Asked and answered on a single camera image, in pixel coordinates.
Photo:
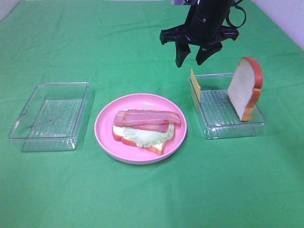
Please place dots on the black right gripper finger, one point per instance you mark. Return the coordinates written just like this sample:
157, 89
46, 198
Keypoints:
182, 50
205, 52

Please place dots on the clear plastic container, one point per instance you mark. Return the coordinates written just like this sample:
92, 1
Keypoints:
52, 118
216, 114

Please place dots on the left clear plastic container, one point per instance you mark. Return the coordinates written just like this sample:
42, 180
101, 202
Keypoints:
52, 118

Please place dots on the green tablecloth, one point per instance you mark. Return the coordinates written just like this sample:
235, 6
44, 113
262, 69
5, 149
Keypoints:
252, 182

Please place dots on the yellow cheese slice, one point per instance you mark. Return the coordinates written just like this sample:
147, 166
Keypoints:
195, 84

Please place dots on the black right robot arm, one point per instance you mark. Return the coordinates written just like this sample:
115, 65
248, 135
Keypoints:
207, 25

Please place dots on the bread slice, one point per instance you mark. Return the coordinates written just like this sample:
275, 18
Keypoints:
245, 87
128, 140

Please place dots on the pink round plate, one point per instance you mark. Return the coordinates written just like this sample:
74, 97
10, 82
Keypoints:
129, 154

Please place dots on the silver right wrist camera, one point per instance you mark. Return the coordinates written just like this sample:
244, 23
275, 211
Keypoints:
184, 2

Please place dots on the red bacon strip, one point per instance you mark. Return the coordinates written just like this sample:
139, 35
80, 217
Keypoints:
141, 116

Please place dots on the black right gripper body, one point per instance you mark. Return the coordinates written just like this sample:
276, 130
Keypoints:
203, 25

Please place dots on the right clear plastic container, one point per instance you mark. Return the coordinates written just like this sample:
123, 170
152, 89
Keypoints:
216, 114

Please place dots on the green lettuce leaf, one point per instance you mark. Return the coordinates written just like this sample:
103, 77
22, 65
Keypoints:
146, 127

